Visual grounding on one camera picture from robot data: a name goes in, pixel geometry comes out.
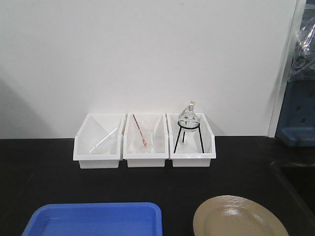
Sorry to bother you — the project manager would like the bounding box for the beige plate with black rim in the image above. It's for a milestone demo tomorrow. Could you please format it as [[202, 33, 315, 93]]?
[[193, 195, 288, 236]]

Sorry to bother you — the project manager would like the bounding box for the blue plastic tray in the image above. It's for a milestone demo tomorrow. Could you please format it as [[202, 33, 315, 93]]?
[[22, 202, 163, 236]]

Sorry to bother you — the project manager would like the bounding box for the middle white storage bin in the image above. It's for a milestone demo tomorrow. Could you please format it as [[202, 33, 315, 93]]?
[[123, 113, 169, 168]]

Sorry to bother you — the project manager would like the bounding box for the white storage bin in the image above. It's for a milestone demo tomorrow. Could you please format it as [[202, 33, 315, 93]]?
[[73, 114, 126, 169], [166, 113, 216, 167], [123, 113, 169, 168]]

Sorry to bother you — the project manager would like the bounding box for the clear glass beaker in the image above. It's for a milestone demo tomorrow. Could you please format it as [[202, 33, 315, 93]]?
[[134, 121, 154, 153]]

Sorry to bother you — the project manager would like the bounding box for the glass alcohol lamp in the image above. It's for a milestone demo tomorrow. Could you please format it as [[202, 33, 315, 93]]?
[[178, 101, 200, 132]]

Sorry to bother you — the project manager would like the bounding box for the clear glass rod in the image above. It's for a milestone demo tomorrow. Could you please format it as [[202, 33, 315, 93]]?
[[88, 127, 118, 155]]

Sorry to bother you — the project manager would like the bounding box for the right white storage bin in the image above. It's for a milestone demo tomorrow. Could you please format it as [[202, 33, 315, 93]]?
[[166, 113, 216, 167]]

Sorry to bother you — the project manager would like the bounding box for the left white storage bin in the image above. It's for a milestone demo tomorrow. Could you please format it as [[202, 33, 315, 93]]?
[[73, 114, 126, 169]]

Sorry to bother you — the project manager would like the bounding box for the clear plastic wrap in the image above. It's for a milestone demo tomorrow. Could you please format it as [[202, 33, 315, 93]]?
[[288, 4, 315, 82]]

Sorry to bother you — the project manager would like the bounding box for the black sink basin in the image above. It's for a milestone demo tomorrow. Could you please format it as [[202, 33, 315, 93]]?
[[270, 161, 315, 227]]

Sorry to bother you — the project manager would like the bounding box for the black wire tripod stand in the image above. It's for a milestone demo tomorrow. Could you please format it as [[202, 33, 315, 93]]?
[[173, 122, 204, 153]]

